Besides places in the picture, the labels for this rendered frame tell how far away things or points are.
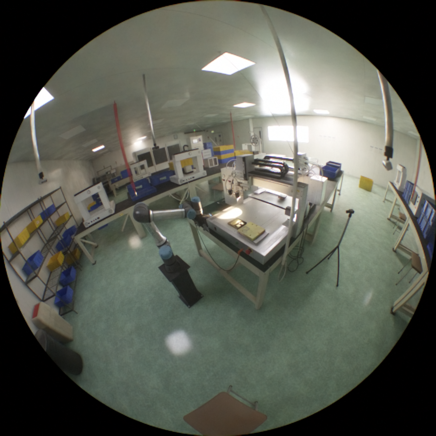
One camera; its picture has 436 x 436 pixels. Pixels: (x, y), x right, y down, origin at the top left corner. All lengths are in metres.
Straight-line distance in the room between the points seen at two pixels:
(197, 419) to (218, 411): 0.15
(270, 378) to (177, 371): 0.87
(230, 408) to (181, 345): 0.90
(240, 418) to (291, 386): 0.66
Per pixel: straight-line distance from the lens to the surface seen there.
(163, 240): 1.32
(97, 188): 2.94
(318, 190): 1.39
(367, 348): 2.13
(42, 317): 2.55
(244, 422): 1.21
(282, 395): 1.68
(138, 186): 3.84
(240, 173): 1.28
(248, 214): 1.41
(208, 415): 1.21
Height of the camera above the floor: 1.58
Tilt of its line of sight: 31 degrees down
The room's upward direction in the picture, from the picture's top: 9 degrees counter-clockwise
